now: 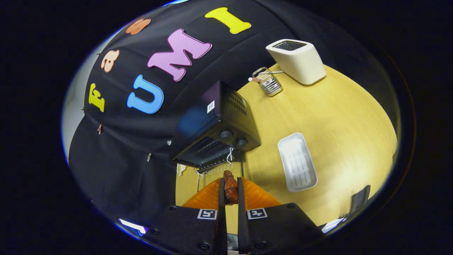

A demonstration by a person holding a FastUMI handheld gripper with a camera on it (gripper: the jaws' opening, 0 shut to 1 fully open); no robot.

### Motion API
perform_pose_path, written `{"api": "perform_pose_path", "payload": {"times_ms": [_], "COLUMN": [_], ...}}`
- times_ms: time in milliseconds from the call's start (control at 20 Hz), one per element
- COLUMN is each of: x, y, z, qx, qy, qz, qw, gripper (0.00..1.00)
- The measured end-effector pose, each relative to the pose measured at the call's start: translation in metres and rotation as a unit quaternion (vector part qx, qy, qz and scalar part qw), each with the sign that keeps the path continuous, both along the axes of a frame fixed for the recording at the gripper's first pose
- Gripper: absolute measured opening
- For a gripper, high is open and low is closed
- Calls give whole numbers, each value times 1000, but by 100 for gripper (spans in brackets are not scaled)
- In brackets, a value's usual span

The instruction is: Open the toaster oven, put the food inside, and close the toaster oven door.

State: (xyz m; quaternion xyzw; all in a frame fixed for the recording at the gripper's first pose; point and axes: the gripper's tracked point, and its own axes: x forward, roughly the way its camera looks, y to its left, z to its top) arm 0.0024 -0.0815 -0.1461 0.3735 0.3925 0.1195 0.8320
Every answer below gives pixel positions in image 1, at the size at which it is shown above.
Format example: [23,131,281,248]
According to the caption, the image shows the metal wire basket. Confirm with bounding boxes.
[248,67,283,97]

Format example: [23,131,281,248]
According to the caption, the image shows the white toaster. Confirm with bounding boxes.
[265,39,327,85]

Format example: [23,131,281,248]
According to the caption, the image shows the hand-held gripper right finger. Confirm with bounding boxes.
[236,177,324,255]

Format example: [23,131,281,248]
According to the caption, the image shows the white rectangular tray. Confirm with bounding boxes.
[278,132,318,193]

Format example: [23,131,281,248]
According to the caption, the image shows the black toaster oven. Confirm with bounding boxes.
[173,80,261,177]

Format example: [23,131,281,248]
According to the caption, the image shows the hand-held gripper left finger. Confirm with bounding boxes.
[143,177,228,255]

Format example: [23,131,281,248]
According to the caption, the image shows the brown grilled meat piece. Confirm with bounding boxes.
[223,170,239,205]

